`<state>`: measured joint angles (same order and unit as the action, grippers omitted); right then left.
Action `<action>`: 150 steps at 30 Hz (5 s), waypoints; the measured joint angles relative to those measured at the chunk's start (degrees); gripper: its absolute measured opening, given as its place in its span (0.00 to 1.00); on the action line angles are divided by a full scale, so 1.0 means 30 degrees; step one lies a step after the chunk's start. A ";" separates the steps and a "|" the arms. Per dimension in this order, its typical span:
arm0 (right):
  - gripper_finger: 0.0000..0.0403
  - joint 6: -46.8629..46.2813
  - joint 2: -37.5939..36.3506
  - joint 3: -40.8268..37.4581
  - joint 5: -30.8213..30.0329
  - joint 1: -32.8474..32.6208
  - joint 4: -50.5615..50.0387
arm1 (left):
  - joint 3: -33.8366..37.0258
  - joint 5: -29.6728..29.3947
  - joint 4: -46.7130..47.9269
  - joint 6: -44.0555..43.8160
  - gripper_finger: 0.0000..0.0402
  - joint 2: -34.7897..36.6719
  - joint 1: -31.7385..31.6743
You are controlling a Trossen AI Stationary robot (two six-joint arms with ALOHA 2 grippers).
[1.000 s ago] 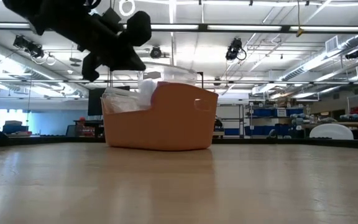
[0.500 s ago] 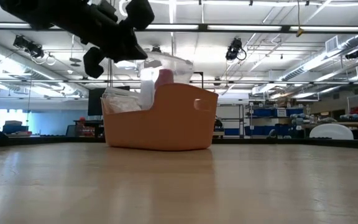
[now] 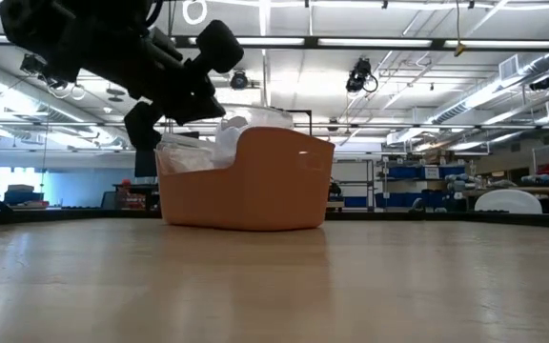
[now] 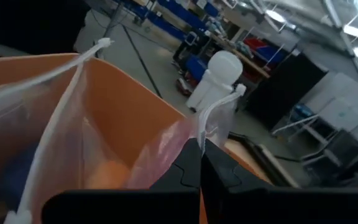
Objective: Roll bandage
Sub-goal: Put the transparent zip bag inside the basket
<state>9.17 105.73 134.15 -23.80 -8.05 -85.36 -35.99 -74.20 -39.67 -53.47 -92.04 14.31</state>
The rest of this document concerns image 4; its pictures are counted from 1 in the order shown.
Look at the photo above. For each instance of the grey office chair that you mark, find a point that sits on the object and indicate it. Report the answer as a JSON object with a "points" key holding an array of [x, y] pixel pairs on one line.
{"points": [[340, 149]]}

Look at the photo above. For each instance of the orange plastic bin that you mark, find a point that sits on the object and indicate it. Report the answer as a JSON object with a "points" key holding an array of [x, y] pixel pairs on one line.
{"points": [[120, 102]]}

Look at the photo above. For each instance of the grey standing desk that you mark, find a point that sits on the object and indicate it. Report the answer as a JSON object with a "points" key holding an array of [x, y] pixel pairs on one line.
{"points": [[113, 20]]}

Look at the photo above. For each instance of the black partition screen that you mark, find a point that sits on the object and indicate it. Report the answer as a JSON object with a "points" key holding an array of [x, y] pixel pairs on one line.
{"points": [[281, 90]]}

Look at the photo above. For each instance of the white whiteboard easel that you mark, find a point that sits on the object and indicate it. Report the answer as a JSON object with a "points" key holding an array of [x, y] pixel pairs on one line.
{"points": [[297, 123]]}

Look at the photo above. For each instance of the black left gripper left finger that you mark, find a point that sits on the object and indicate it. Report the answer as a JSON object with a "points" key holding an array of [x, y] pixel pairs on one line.
{"points": [[154, 205]]}

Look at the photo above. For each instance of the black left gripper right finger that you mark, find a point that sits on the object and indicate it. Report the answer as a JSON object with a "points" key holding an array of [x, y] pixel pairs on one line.
{"points": [[244, 205]]}

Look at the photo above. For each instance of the white plastic trash bin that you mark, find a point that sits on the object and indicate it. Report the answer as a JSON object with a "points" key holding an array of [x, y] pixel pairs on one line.
{"points": [[219, 74]]}

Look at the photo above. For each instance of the wooden workbench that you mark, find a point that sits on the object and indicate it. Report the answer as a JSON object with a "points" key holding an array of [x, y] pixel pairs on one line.
{"points": [[247, 59]]}

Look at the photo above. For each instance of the red and blue tilted bins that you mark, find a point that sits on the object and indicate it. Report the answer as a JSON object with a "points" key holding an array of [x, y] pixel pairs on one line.
{"points": [[269, 51]]}

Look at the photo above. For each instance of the blue plastic crate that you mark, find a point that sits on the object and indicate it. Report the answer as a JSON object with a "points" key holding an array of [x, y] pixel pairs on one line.
{"points": [[196, 65]]}

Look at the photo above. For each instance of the clear zip bag with bandage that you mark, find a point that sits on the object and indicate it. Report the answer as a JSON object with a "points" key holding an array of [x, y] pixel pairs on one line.
{"points": [[17, 140]]}

